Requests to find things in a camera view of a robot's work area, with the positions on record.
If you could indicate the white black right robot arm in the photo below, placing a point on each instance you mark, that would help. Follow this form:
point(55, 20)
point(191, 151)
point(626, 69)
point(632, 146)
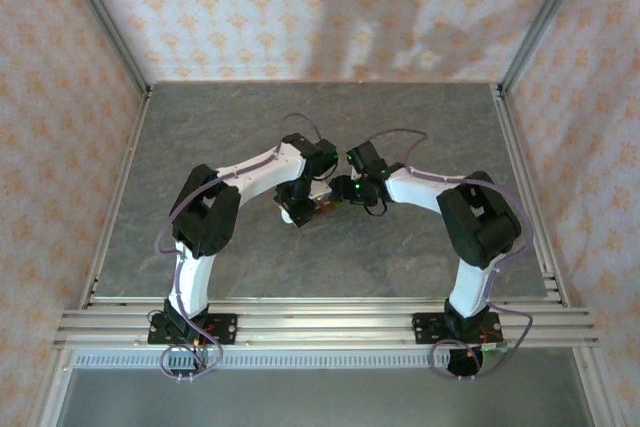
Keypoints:
point(415, 189)

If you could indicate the red pill organizer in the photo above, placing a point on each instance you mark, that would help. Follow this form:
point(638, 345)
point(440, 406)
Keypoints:
point(326, 207)

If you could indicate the green circuit board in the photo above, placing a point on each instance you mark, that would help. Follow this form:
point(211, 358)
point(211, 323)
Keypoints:
point(495, 351)

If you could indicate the aluminium frame post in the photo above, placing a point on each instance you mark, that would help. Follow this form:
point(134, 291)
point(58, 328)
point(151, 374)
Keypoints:
point(104, 17)
point(546, 17)

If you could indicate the aluminium table side rail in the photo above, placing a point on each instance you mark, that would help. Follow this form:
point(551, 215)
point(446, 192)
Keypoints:
point(518, 157)
point(119, 197)

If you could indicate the aluminium base rail beam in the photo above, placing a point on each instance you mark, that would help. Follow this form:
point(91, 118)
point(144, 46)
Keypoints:
point(325, 322)

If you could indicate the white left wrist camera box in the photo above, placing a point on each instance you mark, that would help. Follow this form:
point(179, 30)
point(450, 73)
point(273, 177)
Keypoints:
point(287, 216)

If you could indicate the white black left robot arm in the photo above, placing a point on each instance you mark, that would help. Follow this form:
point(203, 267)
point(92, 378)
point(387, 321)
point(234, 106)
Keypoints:
point(260, 169)

